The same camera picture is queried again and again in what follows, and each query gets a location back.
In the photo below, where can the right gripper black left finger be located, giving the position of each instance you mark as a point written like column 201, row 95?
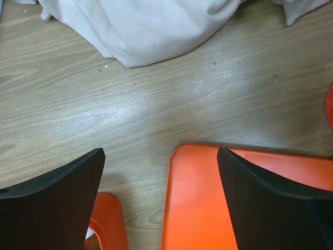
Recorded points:
column 52, row 210

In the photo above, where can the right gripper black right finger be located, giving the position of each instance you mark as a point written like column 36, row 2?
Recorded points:
column 269, row 211

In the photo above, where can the orange compartment box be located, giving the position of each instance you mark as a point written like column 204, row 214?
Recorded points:
column 106, row 227

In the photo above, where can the orange box lid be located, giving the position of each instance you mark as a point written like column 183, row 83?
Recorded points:
column 195, row 212

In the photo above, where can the orange garment on hanger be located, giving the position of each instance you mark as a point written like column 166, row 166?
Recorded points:
column 328, row 106

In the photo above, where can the beige crumpled cloth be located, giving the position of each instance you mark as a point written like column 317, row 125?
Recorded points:
column 140, row 33

